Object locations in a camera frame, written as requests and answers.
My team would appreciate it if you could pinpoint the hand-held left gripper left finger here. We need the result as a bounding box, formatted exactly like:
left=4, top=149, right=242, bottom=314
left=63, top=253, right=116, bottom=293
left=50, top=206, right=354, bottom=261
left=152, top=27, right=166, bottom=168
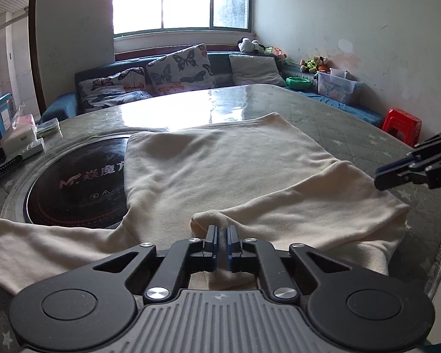
left=92, top=224, right=219, bottom=304

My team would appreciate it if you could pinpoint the red plastic stool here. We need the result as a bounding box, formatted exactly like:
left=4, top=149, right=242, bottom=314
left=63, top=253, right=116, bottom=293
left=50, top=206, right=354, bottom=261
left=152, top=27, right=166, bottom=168
left=381, top=108, right=423, bottom=147

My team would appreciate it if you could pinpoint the black perforated watch strap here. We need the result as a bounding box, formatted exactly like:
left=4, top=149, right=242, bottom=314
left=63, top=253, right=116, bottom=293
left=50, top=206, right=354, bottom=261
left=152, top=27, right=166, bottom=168
left=0, top=152, right=25, bottom=183

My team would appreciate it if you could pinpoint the black round cooktop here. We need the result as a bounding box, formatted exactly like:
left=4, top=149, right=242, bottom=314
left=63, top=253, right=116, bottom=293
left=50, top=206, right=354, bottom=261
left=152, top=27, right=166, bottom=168
left=2, top=130, right=133, bottom=227

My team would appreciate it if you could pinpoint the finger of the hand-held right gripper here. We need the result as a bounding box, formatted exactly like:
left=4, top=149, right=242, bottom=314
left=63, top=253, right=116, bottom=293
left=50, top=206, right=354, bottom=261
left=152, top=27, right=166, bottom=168
left=376, top=125, right=441, bottom=174
left=374, top=162, right=441, bottom=191

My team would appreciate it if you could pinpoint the cream long-sleeved garment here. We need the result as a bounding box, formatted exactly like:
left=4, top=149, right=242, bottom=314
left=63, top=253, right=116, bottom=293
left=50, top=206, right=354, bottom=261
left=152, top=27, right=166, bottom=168
left=0, top=112, right=411, bottom=297

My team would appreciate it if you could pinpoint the brown teddy bear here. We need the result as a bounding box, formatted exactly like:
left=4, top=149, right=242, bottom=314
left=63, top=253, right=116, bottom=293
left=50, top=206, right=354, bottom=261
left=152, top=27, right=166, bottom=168
left=314, top=56, right=332, bottom=74

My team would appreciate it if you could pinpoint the white tissue box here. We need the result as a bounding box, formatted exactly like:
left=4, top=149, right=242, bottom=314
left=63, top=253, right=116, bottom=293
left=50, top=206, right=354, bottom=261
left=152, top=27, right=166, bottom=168
left=0, top=125, right=38, bottom=155

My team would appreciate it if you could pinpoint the blue sofa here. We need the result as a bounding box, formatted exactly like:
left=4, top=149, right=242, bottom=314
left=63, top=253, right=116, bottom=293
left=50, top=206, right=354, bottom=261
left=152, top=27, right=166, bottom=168
left=40, top=51, right=386, bottom=130

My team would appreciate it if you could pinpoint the flat white box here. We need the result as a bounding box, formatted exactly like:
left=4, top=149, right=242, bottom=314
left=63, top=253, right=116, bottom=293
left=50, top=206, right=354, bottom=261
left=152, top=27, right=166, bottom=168
left=21, top=139, right=46, bottom=159

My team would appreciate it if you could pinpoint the panda plush toy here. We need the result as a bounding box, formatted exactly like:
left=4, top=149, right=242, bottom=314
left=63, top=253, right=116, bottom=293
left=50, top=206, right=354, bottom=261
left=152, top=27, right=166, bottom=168
left=238, top=37, right=265, bottom=54

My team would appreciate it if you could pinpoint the large butterfly print cushion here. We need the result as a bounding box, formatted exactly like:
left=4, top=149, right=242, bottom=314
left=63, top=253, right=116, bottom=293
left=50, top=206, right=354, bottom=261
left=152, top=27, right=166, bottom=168
left=145, top=43, right=217, bottom=97

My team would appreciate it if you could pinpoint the window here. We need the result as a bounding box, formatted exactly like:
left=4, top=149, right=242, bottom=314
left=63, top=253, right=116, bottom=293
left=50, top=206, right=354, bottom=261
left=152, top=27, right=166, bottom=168
left=112, top=0, right=253, bottom=39

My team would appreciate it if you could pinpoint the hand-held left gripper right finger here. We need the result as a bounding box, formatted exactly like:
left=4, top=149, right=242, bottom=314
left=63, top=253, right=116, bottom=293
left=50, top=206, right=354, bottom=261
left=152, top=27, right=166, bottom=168
left=226, top=224, right=353, bottom=304

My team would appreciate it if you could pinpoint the pink tissue pack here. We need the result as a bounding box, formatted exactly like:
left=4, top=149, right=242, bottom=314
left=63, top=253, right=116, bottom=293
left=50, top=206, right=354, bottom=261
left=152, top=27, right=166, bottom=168
left=12, top=114, right=36, bottom=129

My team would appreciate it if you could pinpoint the blue framed board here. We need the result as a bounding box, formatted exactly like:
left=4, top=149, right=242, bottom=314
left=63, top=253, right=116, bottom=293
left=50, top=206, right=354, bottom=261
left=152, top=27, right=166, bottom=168
left=0, top=94, right=14, bottom=141

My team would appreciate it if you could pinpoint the green plastic bowl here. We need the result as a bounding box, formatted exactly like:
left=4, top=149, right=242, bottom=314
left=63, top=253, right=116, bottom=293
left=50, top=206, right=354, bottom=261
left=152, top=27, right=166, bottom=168
left=285, top=76, right=313, bottom=91

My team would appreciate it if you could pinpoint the flat butterfly print cushion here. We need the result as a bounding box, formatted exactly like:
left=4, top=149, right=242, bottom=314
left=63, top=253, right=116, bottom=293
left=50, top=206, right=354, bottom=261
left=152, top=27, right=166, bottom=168
left=77, top=67, right=153, bottom=114

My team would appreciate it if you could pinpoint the clear plastic storage box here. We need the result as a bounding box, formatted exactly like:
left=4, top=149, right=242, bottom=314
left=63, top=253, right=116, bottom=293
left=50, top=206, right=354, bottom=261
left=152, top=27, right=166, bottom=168
left=315, top=71, right=363, bottom=106

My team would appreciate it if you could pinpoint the grey plain cushion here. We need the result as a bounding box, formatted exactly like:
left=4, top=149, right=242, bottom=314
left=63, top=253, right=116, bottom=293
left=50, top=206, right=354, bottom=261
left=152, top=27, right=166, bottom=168
left=228, top=54, right=288, bottom=88

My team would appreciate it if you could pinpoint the green packet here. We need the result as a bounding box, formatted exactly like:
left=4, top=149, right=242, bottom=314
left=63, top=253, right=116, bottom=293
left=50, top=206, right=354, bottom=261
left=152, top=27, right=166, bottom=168
left=36, top=118, right=61, bottom=136

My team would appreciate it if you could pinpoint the orange and green plush toy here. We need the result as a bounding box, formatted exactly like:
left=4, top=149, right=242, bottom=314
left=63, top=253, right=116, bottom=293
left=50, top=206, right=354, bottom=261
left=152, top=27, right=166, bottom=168
left=265, top=46, right=288, bottom=60

